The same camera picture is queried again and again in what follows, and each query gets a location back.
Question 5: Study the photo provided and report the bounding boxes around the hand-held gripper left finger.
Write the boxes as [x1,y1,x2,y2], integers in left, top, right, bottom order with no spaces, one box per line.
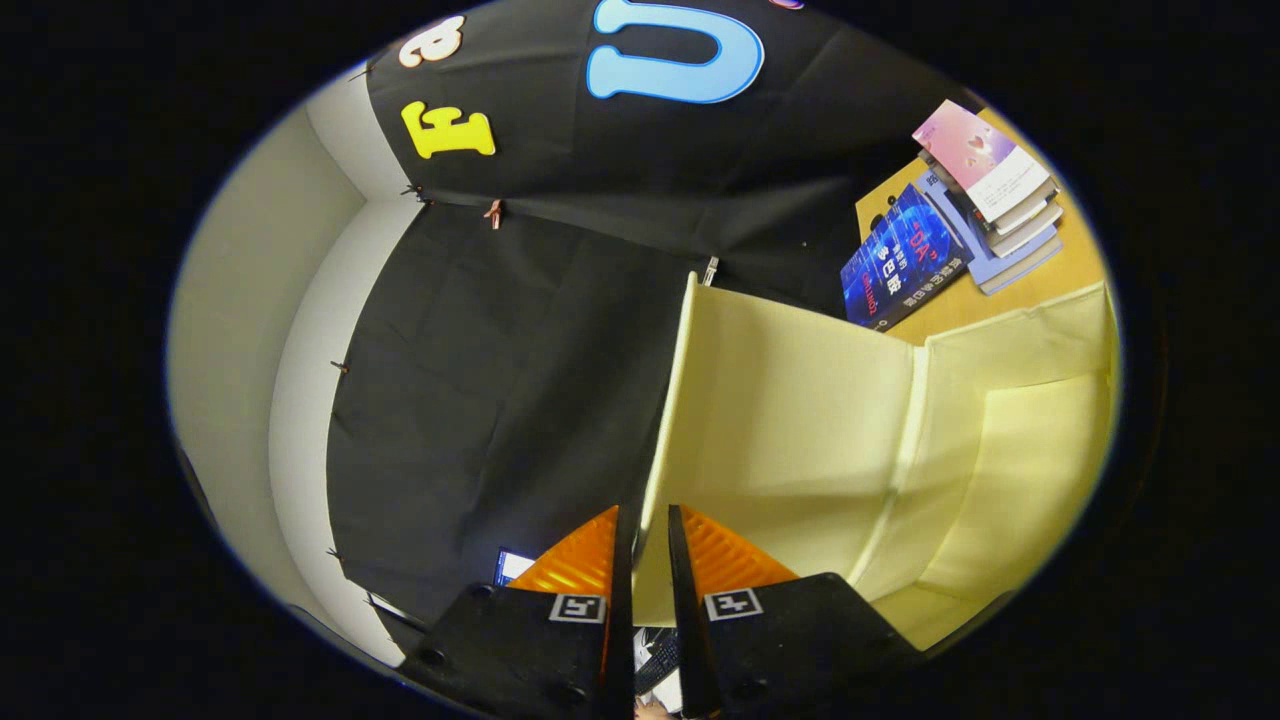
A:
[398,503,641,720]

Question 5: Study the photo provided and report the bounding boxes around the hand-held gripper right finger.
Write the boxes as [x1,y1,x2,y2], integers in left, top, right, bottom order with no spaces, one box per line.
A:
[668,503,923,720]

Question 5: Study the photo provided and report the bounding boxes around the cream fabric storage box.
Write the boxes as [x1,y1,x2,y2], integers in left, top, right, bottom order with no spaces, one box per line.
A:
[632,270,1119,651]

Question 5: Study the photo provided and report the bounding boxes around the black keyboard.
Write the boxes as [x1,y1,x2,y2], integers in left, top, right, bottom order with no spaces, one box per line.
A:
[635,628,691,696]

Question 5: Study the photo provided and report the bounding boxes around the black backdrop cloth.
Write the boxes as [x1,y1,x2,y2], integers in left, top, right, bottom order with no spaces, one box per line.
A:
[325,0,986,641]

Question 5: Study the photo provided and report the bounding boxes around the dark blue book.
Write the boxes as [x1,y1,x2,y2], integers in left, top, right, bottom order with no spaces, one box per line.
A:
[840,183,974,331]

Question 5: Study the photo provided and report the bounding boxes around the periwinkle blue book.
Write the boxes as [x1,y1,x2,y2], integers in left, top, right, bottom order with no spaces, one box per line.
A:
[915,170,1064,296]

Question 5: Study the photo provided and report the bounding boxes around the white paperback book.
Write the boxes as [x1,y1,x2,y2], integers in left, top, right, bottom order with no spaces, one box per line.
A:
[930,150,1064,259]
[985,185,1061,236]

